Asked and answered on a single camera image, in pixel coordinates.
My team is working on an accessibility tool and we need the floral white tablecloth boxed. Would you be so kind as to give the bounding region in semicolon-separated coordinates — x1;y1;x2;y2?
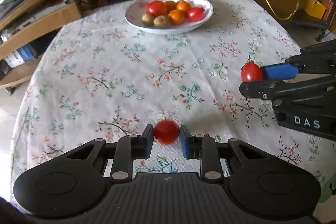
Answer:
11;0;335;202

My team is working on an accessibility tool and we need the orange tangerine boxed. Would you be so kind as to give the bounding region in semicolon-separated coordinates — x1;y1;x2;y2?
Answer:
168;10;185;25
165;1;177;13
176;2;191;14

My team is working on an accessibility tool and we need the blue white box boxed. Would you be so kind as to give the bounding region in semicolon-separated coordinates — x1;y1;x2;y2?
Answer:
4;45;37;68

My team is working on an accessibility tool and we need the large red apple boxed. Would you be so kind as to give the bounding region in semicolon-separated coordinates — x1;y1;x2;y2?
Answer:
146;1;167;17

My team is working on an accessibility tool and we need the white floral ceramic bowl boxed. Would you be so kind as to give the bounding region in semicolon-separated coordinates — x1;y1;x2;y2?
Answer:
125;0;214;35

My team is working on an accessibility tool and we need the red cherry tomato back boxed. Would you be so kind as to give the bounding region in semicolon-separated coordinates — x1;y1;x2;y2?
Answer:
240;56;263;83

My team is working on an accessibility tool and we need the red cherry tomato large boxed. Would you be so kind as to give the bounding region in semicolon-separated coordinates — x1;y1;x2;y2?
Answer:
187;7;205;22

